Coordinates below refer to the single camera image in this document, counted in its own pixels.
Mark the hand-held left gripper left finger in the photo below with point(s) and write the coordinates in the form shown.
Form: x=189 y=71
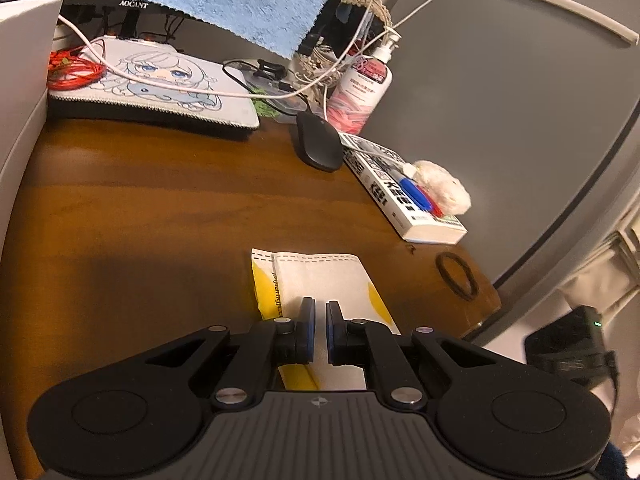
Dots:
x=309 y=327

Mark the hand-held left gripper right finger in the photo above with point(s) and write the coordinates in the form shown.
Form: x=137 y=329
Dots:
x=331 y=330

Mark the white and yellow plastic bag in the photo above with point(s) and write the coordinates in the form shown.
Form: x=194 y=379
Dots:
x=325 y=280

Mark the white cardboard drawer box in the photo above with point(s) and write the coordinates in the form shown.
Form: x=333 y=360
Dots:
x=25 y=85

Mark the beige curtain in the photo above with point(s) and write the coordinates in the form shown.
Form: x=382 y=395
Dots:
x=600 y=275

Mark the dark blue fuzzy cloth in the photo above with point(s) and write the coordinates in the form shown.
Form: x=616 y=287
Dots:
x=614 y=462

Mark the white paperback book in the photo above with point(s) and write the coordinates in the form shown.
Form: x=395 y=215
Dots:
x=400 y=215

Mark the blue pen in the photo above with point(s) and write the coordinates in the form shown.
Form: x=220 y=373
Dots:
x=415 y=192

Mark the red pen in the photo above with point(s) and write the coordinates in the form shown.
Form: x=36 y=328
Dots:
x=434 y=206

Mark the cream plush toy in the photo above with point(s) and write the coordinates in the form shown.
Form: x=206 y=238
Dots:
x=442 y=185

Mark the black computer mouse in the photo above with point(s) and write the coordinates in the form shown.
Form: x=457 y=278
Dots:
x=320 y=142

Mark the white pump lotion bottle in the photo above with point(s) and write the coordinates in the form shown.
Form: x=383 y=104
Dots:
x=360 y=90

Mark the grey panel with white trim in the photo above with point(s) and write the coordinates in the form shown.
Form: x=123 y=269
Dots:
x=500 y=110

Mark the cartoon print mouse pad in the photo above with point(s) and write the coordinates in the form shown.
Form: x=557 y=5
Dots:
x=165 y=85

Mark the black computer monitor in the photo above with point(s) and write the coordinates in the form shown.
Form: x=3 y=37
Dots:
x=100 y=2

